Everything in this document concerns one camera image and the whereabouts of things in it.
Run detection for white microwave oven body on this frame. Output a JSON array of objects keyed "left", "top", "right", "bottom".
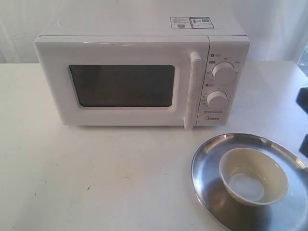
[{"left": 38, "top": 13, "right": 250, "bottom": 126}]

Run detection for round stainless steel tray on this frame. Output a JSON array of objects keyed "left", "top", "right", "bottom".
[{"left": 191, "top": 133, "right": 308, "bottom": 231}]

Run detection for upper white control knob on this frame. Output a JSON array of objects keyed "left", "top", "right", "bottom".
[{"left": 212, "top": 62, "right": 236, "bottom": 84}]

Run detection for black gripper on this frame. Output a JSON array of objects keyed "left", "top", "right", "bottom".
[{"left": 295, "top": 86, "right": 308, "bottom": 154}]

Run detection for cream ceramic bowl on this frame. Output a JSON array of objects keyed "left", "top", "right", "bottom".
[{"left": 218, "top": 148, "right": 289, "bottom": 206}]

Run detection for white control knob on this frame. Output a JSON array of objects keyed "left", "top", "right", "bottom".
[
  {"left": 212, "top": 62, "right": 236, "bottom": 84},
  {"left": 206, "top": 91, "right": 228, "bottom": 110}
]

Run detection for printed warning label sticker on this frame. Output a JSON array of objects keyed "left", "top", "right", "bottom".
[{"left": 170, "top": 17, "right": 215, "bottom": 29}]

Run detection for lower white control knob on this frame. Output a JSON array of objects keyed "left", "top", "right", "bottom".
[{"left": 206, "top": 91, "right": 228, "bottom": 110}]

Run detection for white microwave door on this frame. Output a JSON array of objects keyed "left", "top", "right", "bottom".
[{"left": 34, "top": 36, "right": 210, "bottom": 129}]

